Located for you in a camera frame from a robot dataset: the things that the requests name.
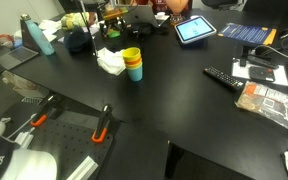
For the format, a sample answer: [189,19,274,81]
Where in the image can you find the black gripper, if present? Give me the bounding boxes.
[99,18,129,39]

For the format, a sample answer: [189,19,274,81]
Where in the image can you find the person left forearm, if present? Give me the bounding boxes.
[165,0,190,14]

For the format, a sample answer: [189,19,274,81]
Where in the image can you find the black bowl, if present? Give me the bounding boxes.
[100,30,132,47]

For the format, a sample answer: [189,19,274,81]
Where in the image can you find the yellow plastic cup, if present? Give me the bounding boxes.
[121,46,142,62]

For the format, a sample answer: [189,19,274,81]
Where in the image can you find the white crumpled cloth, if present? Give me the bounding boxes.
[96,47,127,77]

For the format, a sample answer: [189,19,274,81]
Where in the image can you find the silver laptop with logo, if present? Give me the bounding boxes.
[121,4,171,28]

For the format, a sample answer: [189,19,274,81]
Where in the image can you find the black pouch with label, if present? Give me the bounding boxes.
[127,22,169,38]

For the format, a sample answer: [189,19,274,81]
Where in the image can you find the orange plastic cup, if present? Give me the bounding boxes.
[124,57,143,67]

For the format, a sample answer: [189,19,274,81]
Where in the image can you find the dark blue cloth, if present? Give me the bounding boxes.
[63,27,94,54]

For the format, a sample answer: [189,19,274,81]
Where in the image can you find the lime plastic cup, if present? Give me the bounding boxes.
[125,62,143,71]

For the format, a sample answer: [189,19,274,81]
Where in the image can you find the yellow green snack bag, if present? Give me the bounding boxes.
[60,11,97,31]

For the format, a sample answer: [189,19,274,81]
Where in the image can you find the blue plastic cup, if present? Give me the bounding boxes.
[126,65,144,83]

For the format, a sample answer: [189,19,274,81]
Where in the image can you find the person torso in red shirt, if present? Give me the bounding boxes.
[135,0,194,15]

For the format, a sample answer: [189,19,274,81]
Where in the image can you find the small glass jar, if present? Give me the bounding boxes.
[169,13,185,27]

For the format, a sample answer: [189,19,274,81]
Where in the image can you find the white paper napkin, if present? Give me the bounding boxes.
[38,19,64,35]

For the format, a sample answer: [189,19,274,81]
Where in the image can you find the teal water bottle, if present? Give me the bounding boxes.
[20,13,56,57]

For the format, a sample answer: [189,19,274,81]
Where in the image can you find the white tablet with lit screen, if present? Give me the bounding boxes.
[174,15,218,45]

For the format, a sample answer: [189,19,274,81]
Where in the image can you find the grey open laptop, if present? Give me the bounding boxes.
[0,19,40,71]

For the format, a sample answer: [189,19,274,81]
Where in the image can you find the clear plastic bag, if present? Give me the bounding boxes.
[1,70,50,100]

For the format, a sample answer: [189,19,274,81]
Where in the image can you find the red white packet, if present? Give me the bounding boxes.
[0,33,16,48]

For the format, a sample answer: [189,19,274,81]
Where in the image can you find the black office chair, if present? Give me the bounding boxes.
[201,0,246,11]

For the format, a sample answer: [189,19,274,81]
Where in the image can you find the long black TV remote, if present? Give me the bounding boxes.
[202,65,245,92]

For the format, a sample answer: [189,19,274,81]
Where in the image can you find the black perforated mounting board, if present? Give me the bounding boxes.
[3,115,116,180]

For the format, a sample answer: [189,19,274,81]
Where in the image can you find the blue booklet with yellow edge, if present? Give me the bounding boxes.
[217,22,278,46]

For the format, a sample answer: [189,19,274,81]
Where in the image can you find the aluminium extrusion bar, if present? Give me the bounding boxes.
[65,155,100,180]

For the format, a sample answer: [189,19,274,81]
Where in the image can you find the black elongated device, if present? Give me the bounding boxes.
[246,54,280,70]

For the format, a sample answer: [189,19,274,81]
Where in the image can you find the small black remote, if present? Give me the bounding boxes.
[248,65,276,83]

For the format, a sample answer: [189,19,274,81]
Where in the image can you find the white paper sheet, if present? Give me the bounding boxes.
[230,57,288,88]

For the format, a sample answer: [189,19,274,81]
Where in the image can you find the clear plastic snack packet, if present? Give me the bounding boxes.
[234,80,288,138]

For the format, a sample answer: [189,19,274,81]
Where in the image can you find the wooden camera mount block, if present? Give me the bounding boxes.
[102,8,129,21]

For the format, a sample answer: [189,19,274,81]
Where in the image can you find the black hanging robot cable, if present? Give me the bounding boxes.
[79,0,98,57]

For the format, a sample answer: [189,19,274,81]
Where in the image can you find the black clamp with orange handle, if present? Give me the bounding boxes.
[90,103,114,145]
[29,92,64,128]

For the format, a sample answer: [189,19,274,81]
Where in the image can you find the thin white cable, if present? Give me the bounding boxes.
[254,44,288,67]

